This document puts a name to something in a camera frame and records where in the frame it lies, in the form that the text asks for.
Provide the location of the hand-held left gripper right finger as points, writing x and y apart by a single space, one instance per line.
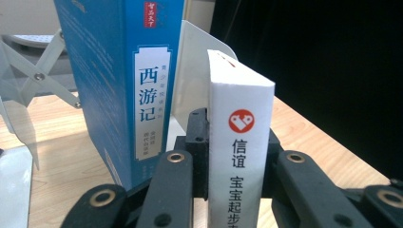
271 148

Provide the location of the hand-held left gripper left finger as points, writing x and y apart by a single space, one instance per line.
200 152

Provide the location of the white caterpillar board book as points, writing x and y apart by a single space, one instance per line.
240 152

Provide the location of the expandable grey metal book rack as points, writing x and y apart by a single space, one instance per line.
193 63

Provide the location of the thick blue book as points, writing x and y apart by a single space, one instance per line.
107 79

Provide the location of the black curtain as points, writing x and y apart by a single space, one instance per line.
316 63

